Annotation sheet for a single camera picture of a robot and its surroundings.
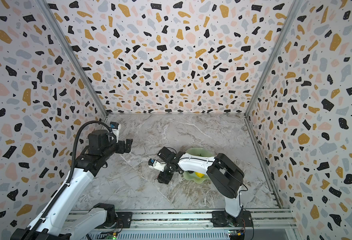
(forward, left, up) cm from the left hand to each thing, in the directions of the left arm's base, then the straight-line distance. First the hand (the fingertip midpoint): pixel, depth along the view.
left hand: (121, 135), depth 76 cm
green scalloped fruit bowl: (-13, -37, -24) cm, 45 cm away
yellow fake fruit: (-13, -41, -21) cm, 47 cm away
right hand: (-11, -17, -21) cm, 29 cm away
